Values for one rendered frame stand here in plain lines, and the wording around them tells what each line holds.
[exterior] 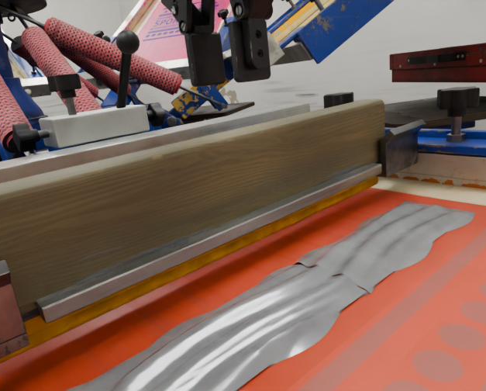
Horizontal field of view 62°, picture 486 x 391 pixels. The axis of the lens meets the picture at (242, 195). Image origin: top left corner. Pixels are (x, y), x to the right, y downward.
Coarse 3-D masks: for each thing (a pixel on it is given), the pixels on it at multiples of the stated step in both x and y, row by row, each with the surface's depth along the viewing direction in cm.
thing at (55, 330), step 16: (352, 192) 44; (320, 208) 41; (272, 224) 36; (288, 224) 38; (240, 240) 34; (256, 240) 35; (208, 256) 32; (224, 256) 33; (176, 272) 30; (144, 288) 29; (96, 304) 26; (112, 304) 27; (64, 320) 25; (80, 320) 26; (32, 336) 24; (48, 336) 25; (16, 352) 24
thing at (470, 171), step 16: (432, 160) 47; (448, 160) 46; (464, 160) 44; (480, 160) 43; (400, 176) 51; (416, 176) 49; (432, 176) 48; (448, 176) 46; (464, 176) 45; (480, 176) 44
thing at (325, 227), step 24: (360, 192) 47; (384, 192) 46; (312, 216) 42; (336, 216) 41; (360, 216) 40; (480, 216) 37; (264, 240) 37; (288, 240) 36; (312, 240) 36; (336, 240) 35; (456, 240) 33; (432, 264) 30; (384, 288) 27
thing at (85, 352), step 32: (256, 256) 34; (160, 288) 31; (192, 288) 30; (224, 288) 30; (96, 320) 27; (128, 320) 27; (160, 320) 27; (352, 320) 24; (32, 352) 25; (64, 352) 24; (96, 352) 24; (128, 352) 24; (320, 352) 22; (0, 384) 22; (32, 384) 22; (64, 384) 22; (256, 384) 20; (288, 384) 20
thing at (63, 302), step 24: (360, 168) 42; (312, 192) 36; (336, 192) 38; (240, 216) 32; (264, 216) 32; (192, 240) 29; (216, 240) 29; (144, 264) 26; (168, 264) 27; (72, 288) 24; (96, 288) 24; (120, 288) 25; (48, 312) 22; (72, 312) 23
